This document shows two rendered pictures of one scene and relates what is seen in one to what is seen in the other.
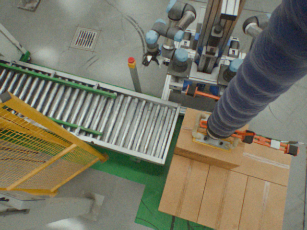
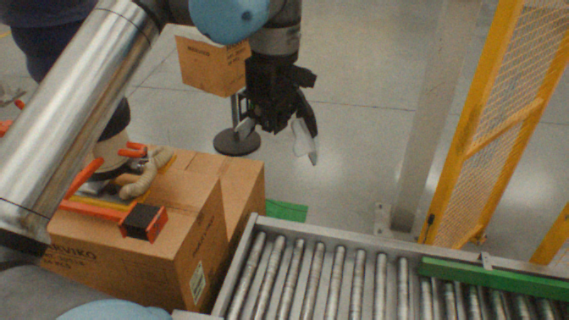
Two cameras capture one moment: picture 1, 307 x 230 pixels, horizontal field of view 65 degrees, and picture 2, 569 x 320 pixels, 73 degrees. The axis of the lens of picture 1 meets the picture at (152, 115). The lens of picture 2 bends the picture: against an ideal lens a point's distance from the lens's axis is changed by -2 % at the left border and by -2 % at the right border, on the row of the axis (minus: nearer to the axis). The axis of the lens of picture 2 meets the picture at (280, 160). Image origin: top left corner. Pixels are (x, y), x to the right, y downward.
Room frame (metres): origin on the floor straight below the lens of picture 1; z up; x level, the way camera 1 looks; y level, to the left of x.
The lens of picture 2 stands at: (1.53, -0.14, 1.90)
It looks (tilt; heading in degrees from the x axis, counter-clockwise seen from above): 39 degrees down; 170
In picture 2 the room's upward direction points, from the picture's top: straight up
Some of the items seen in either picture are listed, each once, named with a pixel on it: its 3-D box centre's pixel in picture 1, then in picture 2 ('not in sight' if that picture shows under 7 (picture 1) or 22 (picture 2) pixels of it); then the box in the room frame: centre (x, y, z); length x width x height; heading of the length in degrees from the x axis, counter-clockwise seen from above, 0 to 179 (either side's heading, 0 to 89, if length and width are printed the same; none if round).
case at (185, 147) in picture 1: (208, 140); (134, 234); (0.46, -0.53, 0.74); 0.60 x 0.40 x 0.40; 66
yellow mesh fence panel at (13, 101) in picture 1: (40, 166); (508, 115); (0.34, 1.03, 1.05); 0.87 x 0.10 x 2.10; 119
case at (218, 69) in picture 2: not in sight; (229, 48); (-1.11, -0.05, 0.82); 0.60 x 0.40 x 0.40; 136
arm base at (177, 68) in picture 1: (180, 63); not in sight; (1.16, -0.32, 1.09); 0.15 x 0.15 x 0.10
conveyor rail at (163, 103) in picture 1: (85, 83); not in sight; (1.37, 0.77, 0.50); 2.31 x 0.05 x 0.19; 67
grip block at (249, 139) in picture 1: (248, 136); not in sight; (0.36, -0.76, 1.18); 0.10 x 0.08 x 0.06; 156
